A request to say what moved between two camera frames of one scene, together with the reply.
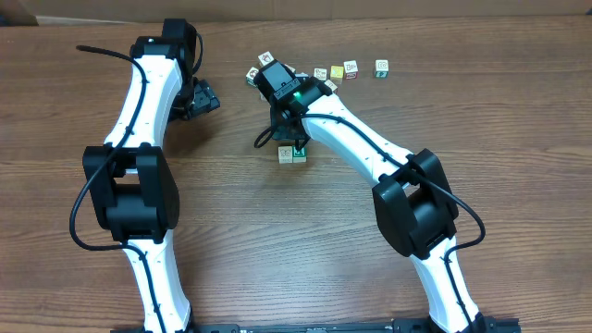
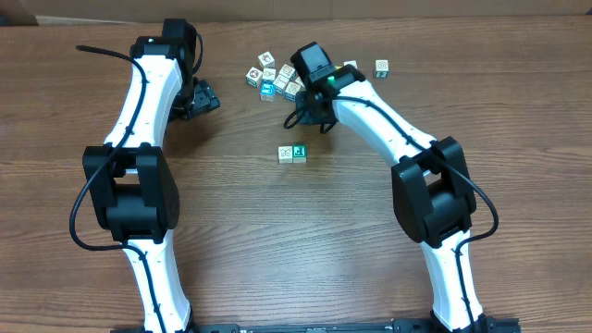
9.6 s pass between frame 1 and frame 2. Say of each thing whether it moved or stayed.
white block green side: stayed
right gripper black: moved
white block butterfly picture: stayed
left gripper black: stayed
